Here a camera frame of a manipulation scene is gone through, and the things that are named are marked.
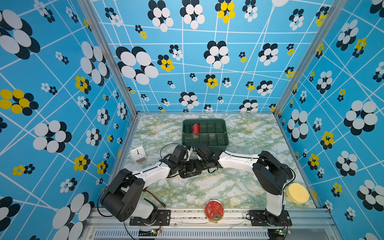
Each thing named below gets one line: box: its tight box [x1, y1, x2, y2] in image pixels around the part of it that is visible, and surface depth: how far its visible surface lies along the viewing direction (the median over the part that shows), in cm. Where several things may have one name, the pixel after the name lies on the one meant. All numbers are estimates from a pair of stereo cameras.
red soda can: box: [192, 123, 200, 134], surface depth 105 cm
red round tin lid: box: [205, 199, 225, 223], surface depth 74 cm
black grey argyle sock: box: [179, 159, 203, 179], surface depth 82 cm
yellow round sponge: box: [286, 183, 310, 205], surface depth 80 cm
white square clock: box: [130, 146, 146, 163], surface depth 96 cm
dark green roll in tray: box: [184, 124, 192, 134], surface depth 107 cm
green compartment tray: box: [181, 118, 229, 152], surface depth 107 cm
